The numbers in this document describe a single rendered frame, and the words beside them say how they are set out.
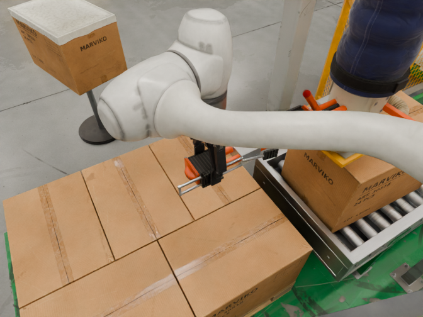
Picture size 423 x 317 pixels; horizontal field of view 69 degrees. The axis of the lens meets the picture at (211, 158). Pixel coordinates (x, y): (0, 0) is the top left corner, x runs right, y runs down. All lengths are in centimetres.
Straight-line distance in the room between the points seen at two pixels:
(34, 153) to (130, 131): 245
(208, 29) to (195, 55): 5
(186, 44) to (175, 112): 15
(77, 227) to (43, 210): 22
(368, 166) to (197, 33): 96
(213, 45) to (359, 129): 28
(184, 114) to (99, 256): 114
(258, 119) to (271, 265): 107
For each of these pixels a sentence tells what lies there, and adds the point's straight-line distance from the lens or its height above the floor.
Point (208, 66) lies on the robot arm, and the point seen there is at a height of 157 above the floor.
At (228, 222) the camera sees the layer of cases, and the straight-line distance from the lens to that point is 152.
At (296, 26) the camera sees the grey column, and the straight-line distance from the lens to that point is 228.
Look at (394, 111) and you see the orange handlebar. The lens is 116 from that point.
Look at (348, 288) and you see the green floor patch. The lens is 212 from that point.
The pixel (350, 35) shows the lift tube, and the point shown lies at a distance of 103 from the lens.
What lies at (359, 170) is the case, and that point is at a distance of 131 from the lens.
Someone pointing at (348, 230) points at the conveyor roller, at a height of 55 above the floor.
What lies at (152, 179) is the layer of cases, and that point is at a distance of 170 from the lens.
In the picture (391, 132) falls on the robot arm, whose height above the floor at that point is 158.
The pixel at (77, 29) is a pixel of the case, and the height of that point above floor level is 102.
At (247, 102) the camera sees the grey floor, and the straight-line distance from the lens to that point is 304.
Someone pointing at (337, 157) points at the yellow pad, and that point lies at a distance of 110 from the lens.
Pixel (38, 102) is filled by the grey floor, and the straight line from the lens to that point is 345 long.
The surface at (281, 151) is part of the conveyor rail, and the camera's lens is 177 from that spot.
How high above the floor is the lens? 186
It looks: 48 degrees down
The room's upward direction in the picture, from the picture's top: straight up
